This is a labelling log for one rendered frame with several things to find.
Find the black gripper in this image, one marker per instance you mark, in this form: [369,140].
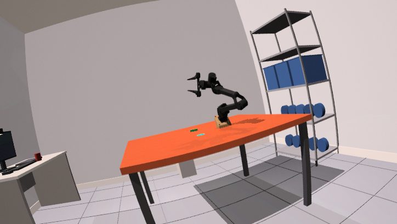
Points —
[198,92]

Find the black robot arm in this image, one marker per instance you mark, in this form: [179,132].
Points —
[223,109]

